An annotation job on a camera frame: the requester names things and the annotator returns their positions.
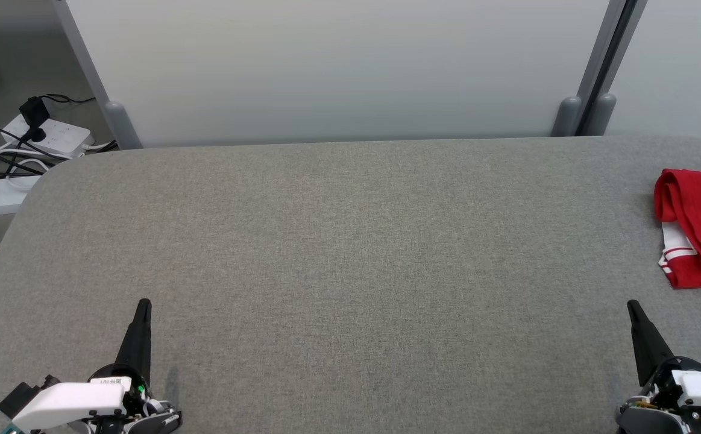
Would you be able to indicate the grey fabric upholstered surface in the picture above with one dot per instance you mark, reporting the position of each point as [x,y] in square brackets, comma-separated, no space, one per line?
[350,241]

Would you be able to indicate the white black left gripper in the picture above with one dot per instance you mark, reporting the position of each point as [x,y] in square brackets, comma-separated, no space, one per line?
[73,401]

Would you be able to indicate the grey paired partition post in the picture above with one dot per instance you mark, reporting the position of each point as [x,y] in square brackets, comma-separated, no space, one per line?
[604,114]
[567,117]

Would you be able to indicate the black plug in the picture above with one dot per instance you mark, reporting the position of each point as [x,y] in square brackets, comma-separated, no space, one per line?
[35,134]

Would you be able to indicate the black power adapter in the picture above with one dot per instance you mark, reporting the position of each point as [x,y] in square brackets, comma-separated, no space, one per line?
[34,111]

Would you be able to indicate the grey single partition post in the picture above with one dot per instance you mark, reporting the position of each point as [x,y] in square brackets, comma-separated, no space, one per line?
[124,126]

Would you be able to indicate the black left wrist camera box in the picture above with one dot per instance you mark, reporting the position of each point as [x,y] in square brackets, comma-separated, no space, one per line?
[15,401]

